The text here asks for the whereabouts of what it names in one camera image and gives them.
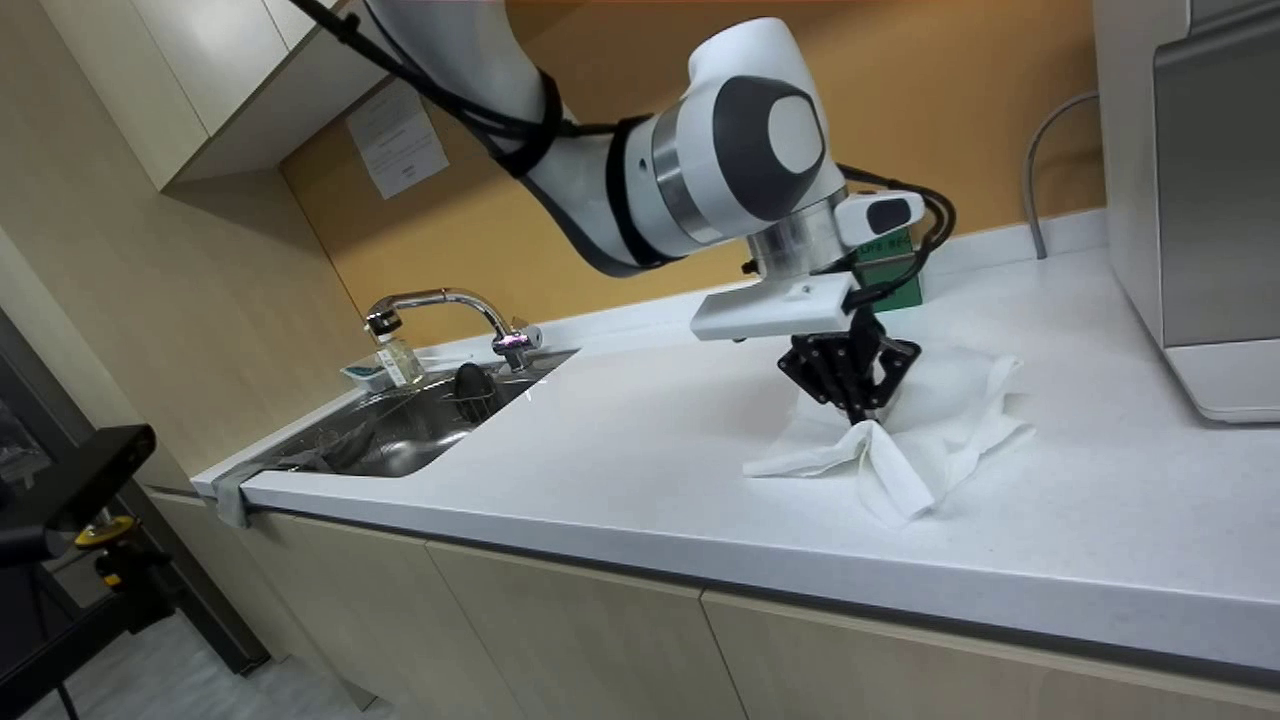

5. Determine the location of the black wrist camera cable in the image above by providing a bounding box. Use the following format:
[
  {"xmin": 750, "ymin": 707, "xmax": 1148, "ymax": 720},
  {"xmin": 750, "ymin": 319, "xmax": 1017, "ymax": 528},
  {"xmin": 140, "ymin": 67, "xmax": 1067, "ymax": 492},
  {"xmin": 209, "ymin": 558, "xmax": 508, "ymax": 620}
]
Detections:
[{"xmin": 836, "ymin": 160, "xmax": 959, "ymax": 311}]

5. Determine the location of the stainless steel sink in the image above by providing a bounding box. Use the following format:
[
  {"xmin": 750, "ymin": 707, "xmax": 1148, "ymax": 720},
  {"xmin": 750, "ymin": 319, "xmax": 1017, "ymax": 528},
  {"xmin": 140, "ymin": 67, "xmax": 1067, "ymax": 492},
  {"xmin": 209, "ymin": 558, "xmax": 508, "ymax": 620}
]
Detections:
[{"xmin": 238, "ymin": 344, "xmax": 580, "ymax": 483}]

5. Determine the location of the black item in sink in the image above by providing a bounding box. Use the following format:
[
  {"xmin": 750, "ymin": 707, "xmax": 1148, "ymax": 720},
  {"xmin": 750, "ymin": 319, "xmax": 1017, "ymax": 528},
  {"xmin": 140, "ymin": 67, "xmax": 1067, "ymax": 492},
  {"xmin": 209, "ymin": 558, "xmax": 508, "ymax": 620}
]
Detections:
[{"xmin": 453, "ymin": 361, "xmax": 508, "ymax": 413}]

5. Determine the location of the white paper notice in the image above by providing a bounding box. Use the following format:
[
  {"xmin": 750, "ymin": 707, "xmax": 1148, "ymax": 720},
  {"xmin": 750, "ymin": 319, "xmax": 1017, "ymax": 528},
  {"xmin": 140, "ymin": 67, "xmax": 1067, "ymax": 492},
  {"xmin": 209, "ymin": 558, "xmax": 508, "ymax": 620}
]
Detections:
[{"xmin": 343, "ymin": 77, "xmax": 455, "ymax": 205}]

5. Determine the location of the cream wall cabinet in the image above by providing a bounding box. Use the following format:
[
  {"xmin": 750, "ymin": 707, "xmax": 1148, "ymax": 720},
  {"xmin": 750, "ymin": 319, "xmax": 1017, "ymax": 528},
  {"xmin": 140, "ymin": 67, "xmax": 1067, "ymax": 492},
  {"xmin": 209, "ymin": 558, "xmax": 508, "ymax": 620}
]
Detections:
[{"xmin": 37, "ymin": 0, "xmax": 406, "ymax": 193}]

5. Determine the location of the grey curved hose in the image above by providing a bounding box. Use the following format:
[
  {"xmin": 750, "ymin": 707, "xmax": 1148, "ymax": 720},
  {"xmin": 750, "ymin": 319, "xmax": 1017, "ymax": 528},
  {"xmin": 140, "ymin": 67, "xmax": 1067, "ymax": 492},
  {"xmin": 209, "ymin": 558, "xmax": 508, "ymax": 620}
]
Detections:
[{"xmin": 1019, "ymin": 87, "xmax": 1103, "ymax": 265}]

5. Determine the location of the beige base cabinet door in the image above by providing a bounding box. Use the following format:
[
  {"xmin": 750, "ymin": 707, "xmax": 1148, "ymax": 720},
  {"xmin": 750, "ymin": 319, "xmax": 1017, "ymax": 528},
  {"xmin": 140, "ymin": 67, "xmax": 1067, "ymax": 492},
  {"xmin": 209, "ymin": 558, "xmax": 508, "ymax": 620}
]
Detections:
[
  {"xmin": 425, "ymin": 534, "xmax": 753, "ymax": 720},
  {"xmin": 247, "ymin": 513, "xmax": 529, "ymax": 720},
  {"xmin": 698, "ymin": 587, "xmax": 1280, "ymax": 720}
]

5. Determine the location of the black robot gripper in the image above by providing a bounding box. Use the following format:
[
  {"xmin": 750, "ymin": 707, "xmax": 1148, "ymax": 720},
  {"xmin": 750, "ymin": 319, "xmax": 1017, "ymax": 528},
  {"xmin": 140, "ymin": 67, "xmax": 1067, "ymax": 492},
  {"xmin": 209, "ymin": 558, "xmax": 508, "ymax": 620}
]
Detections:
[{"xmin": 776, "ymin": 298, "xmax": 923, "ymax": 426}]

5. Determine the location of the yellow clamp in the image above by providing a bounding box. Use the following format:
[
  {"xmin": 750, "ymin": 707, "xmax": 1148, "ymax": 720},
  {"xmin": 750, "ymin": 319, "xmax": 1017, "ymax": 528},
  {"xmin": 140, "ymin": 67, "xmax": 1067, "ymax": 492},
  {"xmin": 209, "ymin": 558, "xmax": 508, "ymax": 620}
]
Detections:
[{"xmin": 72, "ymin": 513, "xmax": 140, "ymax": 593}]

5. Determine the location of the silver water dispenser machine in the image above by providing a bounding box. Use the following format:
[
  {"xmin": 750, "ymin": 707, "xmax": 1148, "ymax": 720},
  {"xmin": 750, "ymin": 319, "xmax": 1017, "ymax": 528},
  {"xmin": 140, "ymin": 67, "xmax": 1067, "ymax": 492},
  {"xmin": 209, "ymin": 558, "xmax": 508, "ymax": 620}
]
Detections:
[{"xmin": 1094, "ymin": 0, "xmax": 1280, "ymax": 431}]

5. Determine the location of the white gripper mount plate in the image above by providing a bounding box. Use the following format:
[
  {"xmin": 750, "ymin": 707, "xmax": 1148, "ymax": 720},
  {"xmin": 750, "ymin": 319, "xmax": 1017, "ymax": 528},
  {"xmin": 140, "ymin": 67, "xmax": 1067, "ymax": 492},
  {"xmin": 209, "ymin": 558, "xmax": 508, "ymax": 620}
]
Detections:
[{"xmin": 687, "ymin": 267, "xmax": 859, "ymax": 346}]

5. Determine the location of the black equipment cart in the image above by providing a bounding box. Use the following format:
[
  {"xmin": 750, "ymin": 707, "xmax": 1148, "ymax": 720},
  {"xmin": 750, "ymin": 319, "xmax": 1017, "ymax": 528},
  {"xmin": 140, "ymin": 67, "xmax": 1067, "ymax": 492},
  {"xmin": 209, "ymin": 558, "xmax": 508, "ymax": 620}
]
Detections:
[{"xmin": 0, "ymin": 419, "xmax": 186, "ymax": 720}]

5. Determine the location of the white cloth towel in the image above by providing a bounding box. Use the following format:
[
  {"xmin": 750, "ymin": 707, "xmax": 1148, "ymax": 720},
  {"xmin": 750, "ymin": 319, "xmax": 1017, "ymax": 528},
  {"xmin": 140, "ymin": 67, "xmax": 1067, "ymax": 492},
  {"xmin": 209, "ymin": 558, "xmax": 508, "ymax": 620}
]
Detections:
[{"xmin": 739, "ymin": 344, "xmax": 1041, "ymax": 523}]

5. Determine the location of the chrome kitchen faucet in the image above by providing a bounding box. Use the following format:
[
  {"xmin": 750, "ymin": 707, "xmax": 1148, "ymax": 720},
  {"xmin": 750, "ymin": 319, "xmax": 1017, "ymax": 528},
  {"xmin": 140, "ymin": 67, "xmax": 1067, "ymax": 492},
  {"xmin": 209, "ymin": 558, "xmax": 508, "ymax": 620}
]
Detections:
[{"xmin": 359, "ymin": 283, "xmax": 544, "ymax": 391}]

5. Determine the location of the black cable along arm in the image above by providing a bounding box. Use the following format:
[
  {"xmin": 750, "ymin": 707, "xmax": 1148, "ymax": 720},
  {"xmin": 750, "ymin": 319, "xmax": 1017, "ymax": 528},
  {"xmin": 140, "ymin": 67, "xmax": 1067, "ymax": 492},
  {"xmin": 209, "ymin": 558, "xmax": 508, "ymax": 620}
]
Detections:
[{"xmin": 291, "ymin": 0, "xmax": 632, "ymax": 179}]

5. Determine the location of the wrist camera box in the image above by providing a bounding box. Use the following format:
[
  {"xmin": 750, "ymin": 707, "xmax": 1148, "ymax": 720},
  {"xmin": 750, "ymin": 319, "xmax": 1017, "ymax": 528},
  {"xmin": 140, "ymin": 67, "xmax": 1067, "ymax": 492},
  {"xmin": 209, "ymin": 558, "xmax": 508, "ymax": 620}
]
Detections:
[{"xmin": 833, "ymin": 188, "xmax": 932, "ymax": 257}]

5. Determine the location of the green tissue box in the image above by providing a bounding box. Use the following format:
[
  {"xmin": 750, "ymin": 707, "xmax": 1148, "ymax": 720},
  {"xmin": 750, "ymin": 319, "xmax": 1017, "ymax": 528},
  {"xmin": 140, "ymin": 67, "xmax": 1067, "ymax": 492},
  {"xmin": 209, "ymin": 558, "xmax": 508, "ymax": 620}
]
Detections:
[{"xmin": 851, "ymin": 220, "xmax": 930, "ymax": 316}]

